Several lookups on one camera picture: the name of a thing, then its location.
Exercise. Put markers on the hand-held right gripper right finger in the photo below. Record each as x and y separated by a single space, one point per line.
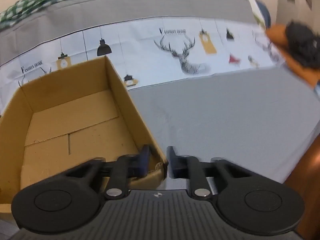
172 163

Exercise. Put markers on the orange cloth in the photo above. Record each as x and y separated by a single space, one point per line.
297 67

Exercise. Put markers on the black cloth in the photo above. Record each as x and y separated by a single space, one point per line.
302 45

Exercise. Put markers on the cardboard box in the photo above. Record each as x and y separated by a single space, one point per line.
75 120

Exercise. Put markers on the small blue pillow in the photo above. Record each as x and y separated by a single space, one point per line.
265 12

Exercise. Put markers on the wall switch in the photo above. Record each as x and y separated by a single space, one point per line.
290 0

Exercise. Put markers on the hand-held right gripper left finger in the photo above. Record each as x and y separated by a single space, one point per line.
144 161

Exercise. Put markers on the grey deer print bed sheet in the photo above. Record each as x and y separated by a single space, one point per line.
212 110

